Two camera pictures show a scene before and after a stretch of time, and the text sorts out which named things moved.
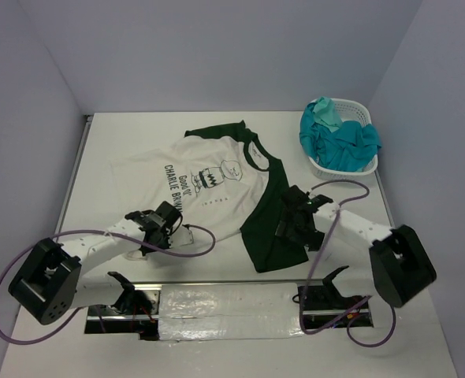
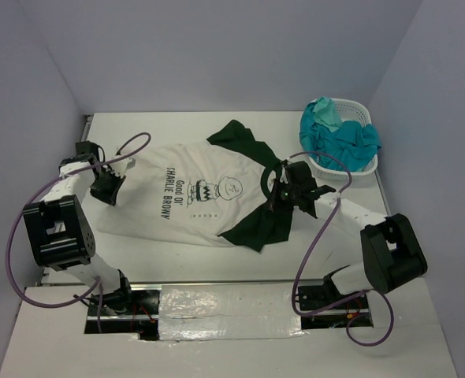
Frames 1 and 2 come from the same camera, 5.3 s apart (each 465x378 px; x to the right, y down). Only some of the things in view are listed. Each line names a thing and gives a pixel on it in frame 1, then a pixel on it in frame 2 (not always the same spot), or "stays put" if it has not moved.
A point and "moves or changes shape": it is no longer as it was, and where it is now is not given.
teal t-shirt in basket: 350,147 stays put
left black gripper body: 164,241 to 106,185
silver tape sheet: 228,310 stays put
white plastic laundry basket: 348,111 stays put
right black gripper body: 306,236 to 285,194
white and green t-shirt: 221,180 moves or changes shape
